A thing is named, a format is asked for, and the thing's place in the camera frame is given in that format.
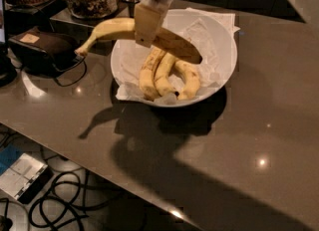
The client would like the black cable on floor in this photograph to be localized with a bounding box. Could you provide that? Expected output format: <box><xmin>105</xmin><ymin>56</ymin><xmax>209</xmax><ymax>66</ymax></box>
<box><xmin>27</xmin><ymin>170</ymin><xmax>114</xmax><ymax>231</ymax></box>

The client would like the black headset cable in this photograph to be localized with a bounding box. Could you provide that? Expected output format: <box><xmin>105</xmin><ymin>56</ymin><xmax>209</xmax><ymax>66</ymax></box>
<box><xmin>53</xmin><ymin>55</ymin><xmax>89</xmax><ymax>88</ymax></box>

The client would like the white paper liner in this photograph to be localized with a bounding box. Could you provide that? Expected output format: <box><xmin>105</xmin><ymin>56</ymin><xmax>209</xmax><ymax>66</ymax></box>
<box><xmin>115</xmin><ymin>7</ymin><xmax>241</xmax><ymax>107</ymax></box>

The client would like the blue object on floor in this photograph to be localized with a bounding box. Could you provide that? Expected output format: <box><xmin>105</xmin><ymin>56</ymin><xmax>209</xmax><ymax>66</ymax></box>
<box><xmin>0</xmin><ymin>144</ymin><xmax>23</xmax><ymax>175</ymax></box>

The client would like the banana in bowl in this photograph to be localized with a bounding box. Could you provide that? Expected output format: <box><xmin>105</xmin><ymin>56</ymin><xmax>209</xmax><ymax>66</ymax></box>
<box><xmin>154</xmin><ymin>53</ymin><xmax>179</xmax><ymax>97</ymax></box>
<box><xmin>139</xmin><ymin>47</ymin><xmax>165</xmax><ymax>101</ymax></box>
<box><xmin>174</xmin><ymin>60</ymin><xmax>200</xmax><ymax>101</ymax></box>

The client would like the right banana in bowl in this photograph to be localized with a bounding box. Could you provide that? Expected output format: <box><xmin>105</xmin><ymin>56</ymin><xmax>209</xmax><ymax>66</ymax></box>
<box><xmin>174</xmin><ymin>60</ymin><xmax>200</xmax><ymax>101</ymax></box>

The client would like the middle banana in bowl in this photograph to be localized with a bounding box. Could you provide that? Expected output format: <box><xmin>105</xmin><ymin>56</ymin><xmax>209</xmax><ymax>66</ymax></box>
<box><xmin>154</xmin><ymin>53</ymin><xmax>179</xmax><ymax>97</ymax></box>

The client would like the white bowl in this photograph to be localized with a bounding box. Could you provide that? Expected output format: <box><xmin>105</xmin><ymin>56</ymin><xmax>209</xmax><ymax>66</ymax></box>
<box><xmin>110</xmin><ymin>8</ymin><xmax>239</xmax><ymax>109</ymax></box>

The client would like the long top banana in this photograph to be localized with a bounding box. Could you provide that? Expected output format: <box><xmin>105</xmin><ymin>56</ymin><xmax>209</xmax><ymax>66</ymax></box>
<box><xmin>75</xmin><ymin>18</ymin><xmax>202</xmax><ymax>64</ymax></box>

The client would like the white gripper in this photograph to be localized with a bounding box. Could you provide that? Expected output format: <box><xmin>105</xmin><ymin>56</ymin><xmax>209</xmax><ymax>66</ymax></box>
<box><xmin>134</xmin><ymin>0</ymin><xmax>172</xmax><ymax>48</ymax></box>

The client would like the left banana in bowl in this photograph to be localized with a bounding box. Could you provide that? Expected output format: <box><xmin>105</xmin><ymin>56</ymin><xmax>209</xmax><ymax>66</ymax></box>
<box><xmin>139</xmin><ymin>47</ymin><xmax>165</xmax><ymax>101</ymax></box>

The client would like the dark metal stand block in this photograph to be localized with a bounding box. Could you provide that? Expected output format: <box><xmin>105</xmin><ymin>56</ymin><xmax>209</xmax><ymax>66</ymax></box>
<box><xmin>49</xmin><ymin>2</ymin><xmax>132</xmax><ymax>56</ymax></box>

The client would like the white box on floor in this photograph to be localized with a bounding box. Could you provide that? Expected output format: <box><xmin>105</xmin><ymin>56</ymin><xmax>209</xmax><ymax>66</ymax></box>
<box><xmin>0</xmin><ymin>153</ymin><xmax>52</xmax><ymax>204</ymax></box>

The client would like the black headset device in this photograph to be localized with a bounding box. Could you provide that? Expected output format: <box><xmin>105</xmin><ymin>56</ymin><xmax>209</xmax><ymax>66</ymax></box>
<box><xmin>8</xmin><ymin>27</ymin><xmax>84</xmax><ymax>78</ymax></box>

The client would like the black monitor stand base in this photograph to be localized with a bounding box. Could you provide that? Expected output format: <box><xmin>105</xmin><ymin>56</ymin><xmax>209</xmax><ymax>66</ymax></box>
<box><xmin>0</xmin><ymin>49</ymin><xmax>17</xmax><ymax>87</ymax></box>

